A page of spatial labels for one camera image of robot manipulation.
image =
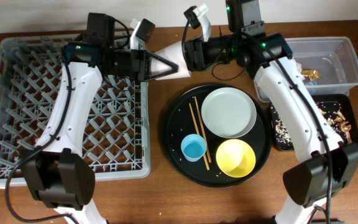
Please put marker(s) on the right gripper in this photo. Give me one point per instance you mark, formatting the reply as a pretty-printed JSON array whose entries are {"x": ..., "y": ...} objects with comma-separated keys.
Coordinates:
[{"x": 199, "y": 55}]

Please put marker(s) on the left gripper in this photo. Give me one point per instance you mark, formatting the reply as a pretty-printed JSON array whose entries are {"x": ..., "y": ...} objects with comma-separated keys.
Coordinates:
[{"x": 140, "y": 70}]

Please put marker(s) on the pink plastic cup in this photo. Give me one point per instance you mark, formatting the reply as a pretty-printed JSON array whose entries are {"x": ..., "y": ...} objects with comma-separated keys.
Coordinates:
[{"x": 174, "y": 54}]

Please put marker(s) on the wooden chopstick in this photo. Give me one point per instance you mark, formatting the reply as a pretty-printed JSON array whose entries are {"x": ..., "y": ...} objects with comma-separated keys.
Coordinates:
[
  {"x": 199, "y": 141},
  {"x": 202, "y": 130}
]

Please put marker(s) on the grey round plate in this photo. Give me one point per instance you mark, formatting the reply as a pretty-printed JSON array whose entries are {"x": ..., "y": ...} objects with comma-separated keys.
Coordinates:
[{"x": 228, "y": 112}]

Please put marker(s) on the blue plastic cup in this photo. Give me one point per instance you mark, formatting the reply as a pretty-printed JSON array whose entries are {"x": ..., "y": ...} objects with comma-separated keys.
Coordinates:
[{"x": 188, "y": 147}]

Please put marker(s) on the yellow bowl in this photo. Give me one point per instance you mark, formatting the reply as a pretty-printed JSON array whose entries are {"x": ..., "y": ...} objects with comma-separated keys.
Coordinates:
[{"x": 235, "y": 158}]

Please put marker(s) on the gold foil snack wrapper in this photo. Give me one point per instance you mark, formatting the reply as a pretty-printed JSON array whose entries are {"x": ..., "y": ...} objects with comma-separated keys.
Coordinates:
[{"x": 310, "y": 74}]

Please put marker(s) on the brown food scraps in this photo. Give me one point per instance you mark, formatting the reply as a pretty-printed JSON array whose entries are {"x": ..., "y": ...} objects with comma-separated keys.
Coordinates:
[{"x": 331, "y": 112}]

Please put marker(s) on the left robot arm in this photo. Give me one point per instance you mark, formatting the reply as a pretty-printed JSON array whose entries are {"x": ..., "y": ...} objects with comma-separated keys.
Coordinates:
[{"x": 54, "y": 170}]

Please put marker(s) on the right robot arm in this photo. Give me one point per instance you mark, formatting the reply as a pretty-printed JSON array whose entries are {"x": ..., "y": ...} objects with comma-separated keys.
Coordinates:
[{"x": 325, "y": 163}]

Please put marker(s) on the grey plastic dishwasher rack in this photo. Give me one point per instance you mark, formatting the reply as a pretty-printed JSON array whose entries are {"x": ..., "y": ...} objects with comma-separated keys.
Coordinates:
[{"x": 116, "y": 143}]

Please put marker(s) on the clear plastic waste bin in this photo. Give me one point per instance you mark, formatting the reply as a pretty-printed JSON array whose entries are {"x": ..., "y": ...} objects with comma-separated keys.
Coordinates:
[{"x": 333, "y": 57}]

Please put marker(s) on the black rectangular waste tray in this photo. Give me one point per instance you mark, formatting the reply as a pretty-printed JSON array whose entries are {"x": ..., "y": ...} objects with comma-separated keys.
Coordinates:
[{"x": 346, "y": 109}]

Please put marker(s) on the round black serving tray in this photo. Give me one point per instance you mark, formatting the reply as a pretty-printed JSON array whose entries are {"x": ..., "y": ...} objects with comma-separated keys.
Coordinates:
[{"x": 178, "y": 123}]

